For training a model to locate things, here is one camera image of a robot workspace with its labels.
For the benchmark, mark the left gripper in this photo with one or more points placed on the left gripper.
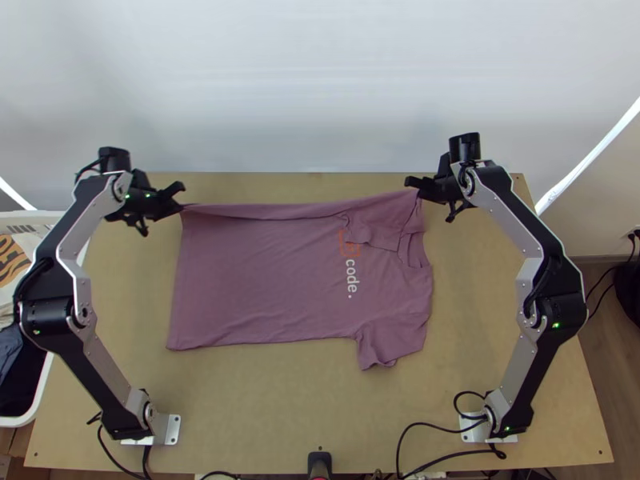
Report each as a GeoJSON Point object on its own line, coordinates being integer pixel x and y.
{"type": "Point", "coordinates": [152, 202]}

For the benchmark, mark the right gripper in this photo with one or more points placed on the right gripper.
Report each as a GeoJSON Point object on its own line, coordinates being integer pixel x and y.
{"type": "Point", "coordinates": [437, 185]}

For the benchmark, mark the mauve t-shirt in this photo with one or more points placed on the mauve t-shirt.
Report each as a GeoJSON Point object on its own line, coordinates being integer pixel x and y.
{"type": "Point", "coordinates": [280, 280]}

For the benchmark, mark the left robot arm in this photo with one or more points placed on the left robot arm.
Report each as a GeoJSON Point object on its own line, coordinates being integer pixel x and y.
{"type": "Point", "coordinates": [75, 235]}

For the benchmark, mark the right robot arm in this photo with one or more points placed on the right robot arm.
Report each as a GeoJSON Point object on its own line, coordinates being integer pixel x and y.
{"type": "Point", "coordinates": [500, 195]}

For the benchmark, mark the heap of clothes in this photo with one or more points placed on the heap of clothes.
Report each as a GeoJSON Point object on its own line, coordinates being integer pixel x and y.
{"type": "Point", "coordinates": [12, 260]}

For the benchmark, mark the white laundry basket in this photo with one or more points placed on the white laundry basket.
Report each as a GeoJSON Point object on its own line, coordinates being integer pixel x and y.
{"type": "Point", "coordinates": [30, 416]}

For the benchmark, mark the white wall socket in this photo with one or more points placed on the white wall socket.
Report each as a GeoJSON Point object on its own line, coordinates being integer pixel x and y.
{"type": "Point", "coordinates": [629, 240]}

